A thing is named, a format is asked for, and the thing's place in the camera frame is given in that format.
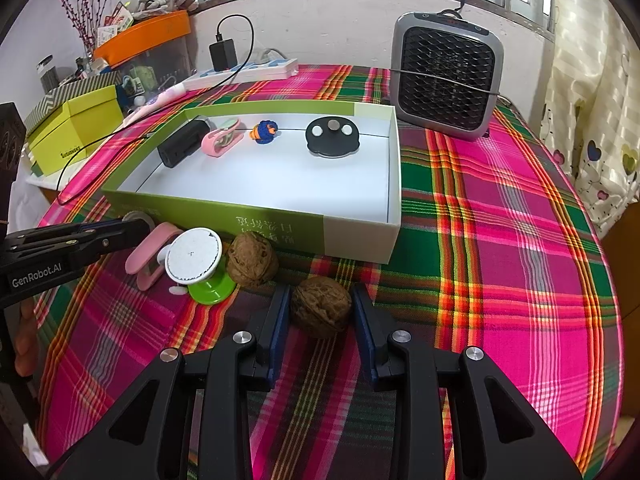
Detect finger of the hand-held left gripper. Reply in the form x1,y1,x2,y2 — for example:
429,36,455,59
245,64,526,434
10,231,152,272
7,217,149,250

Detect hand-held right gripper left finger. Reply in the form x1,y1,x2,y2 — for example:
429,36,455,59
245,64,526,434
60,285,292,480

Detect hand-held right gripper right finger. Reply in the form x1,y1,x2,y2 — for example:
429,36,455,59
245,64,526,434
352,284,583,480

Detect brown walnut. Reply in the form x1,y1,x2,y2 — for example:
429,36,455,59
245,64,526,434
291,277,353,339
227,232,279,289

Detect plain pink clip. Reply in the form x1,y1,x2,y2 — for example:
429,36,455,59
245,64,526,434
125,224,183,291

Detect white disc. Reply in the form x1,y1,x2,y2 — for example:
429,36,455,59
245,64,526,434
166,228,237,305

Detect black rectangular power bank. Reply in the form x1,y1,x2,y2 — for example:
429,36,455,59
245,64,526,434
157,119,211,169

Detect green and white cardboard box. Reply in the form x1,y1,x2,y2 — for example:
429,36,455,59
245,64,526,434
101,100,403,265

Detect pink clip with green pad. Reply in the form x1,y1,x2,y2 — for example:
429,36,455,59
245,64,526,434
201,117,242,157

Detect black pad with white dots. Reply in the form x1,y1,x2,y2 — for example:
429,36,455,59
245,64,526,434
306,117,361,157

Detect blue and orange knitted toy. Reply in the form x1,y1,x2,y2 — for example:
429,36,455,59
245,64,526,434
250,121,279,145

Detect person's left hand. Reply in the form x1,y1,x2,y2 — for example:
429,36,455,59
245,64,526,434
14,304,40,377

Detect yellow-green box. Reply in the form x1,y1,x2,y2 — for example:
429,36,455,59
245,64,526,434
27,85,125,177

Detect grey zigzag striped box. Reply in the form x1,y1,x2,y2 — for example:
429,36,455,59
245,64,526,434
25,71,121,136

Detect pink and white tube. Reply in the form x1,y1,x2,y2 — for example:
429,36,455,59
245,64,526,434
122,85,188,121

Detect black-lid glass jar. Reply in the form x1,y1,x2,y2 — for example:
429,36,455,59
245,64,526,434
37,55,61,93

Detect clear bin with orange lid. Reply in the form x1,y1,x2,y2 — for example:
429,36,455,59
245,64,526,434
92,10,193,106

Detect printed paper packets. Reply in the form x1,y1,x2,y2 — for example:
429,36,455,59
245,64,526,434
95,0,136,46

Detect purple flower branches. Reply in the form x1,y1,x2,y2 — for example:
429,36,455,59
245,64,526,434
50,0,123,61

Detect black charger plug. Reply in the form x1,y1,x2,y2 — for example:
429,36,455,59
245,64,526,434
209,41,237,70

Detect white power strip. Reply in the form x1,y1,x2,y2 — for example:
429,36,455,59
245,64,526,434
182,57,299,92

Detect wooden cabinet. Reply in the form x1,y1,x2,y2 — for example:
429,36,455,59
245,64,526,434
597,195,640,426

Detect grey fan heater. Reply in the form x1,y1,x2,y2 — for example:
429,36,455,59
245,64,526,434
389,11,505,141

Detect heart print curtain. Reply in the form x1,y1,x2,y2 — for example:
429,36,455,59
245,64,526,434
537,0,640,241

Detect black charger cable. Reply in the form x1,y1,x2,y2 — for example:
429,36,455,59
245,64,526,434
56,14,255,206

